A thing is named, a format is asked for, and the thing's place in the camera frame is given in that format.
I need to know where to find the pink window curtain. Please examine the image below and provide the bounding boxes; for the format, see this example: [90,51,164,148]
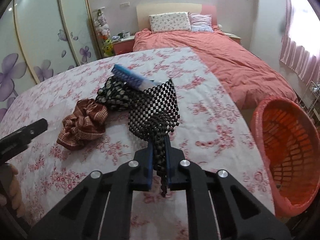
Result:
[279,0,319,83]

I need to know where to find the person left hand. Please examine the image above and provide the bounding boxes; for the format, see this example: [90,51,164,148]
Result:
[9,164,25,218]

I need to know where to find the white wire rack shelf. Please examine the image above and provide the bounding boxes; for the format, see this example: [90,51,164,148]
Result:
[299,81,320,126]

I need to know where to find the hanging plush toys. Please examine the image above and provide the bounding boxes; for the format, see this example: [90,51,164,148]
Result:
[93,7,114,57]

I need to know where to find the red plastic laundry basket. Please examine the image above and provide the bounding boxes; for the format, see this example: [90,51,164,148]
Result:
[250,96,319,218]

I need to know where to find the black white patterned cloth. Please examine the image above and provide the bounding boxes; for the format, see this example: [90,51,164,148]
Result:
[95,76,180,197]

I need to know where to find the brown striped scrunchie cloth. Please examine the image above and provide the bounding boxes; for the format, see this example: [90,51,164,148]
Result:
[56,99,108,151]

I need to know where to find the mugs on nightstand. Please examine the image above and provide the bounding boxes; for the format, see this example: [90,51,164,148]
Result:
[112,31,131,41]

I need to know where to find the red left nightstand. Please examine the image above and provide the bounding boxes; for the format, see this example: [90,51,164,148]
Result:
[112,36,135,55]

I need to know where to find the white floral pillow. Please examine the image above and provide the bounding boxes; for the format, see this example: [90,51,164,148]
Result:
[149,12,191,33]

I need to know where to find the right nightstand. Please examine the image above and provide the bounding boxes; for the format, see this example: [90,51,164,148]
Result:
[223,32,241,44]

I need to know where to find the glass floral wardrobe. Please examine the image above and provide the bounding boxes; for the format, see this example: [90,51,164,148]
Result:
[1,0,99,115]

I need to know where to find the coral red bed duvet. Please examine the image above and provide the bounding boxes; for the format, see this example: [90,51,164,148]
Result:
[133,29,298,109]

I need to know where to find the beige pink headboard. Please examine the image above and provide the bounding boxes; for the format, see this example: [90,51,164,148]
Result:
[135,3,218,30]

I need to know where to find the blue white tissue pack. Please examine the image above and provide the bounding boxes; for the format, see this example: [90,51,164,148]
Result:
[111,64,162,91]

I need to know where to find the floral pink white tablecloth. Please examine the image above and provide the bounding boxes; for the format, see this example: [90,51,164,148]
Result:
[1,48,274,225]

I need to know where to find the pink striped pillow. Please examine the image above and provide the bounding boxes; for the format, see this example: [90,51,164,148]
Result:
[189,13,213,33]

